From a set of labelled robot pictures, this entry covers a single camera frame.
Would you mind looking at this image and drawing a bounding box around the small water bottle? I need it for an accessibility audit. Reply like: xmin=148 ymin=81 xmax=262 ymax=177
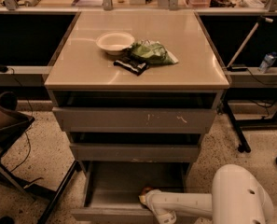
xmin=258 ymin=52 xmax=277 ymax=73

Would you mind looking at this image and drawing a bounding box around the dark office chair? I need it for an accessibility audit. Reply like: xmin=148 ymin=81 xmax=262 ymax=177
xmin=0 ymin=91 xmax=77 ymax=224

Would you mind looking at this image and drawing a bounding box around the grey drawer cabinet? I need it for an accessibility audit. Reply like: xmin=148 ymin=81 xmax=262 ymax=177
xmin=45 ymin=10 xmax=229 ymax=168

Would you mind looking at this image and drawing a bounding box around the grey drawer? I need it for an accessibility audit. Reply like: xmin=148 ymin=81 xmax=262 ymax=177
xmin=70 ymin=143 xmax=200 ymax=162
xmin=72 ymin=161 xmax=187 ymax=224
xmin=53 ymin=107 xmax=216 ymax=133

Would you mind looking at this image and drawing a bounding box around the grey top drawer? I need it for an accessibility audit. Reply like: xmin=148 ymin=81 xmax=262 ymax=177
xmin=53 ymin=107 xmax=216 ymax=133

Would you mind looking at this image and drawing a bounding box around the grey bottom drawer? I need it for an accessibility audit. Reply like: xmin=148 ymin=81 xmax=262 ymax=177
xmin=72 ymin=161 xmax=187 ymax=224

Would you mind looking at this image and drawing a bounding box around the white paper bowl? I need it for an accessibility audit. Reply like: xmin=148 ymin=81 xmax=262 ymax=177
xmin=96 ymin=31 xmax=135 ymax=55

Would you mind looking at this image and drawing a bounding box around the grey middle drawer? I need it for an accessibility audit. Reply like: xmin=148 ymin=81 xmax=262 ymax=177
xmin=70 ymin=143 xmax=200 ymax=162

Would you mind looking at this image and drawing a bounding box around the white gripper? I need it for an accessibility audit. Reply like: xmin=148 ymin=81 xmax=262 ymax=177
xmin=139 ymin=189 xmax=161 ymax=212

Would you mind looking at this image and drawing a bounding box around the black snack wrapper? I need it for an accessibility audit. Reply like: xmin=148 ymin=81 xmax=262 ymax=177
xmin=113 ymin=56 xmax=148 ymax=76

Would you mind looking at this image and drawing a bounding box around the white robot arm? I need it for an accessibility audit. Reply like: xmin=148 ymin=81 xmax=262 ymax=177
xmin=139 ymin=164 xmax=274 ymax=224

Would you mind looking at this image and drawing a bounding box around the white stick with black base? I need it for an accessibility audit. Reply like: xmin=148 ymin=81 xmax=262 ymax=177
xmin=226 ymin=16 xmax=273 ymax=70

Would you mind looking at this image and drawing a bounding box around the red apple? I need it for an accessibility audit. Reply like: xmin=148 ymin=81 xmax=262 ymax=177
xmin=140 ymin=187 xmax=154 ymax=196

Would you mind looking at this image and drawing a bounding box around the green chip bag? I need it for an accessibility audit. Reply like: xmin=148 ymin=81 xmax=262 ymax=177
xmin=129 ymin=40 xmax=178 ymax=65

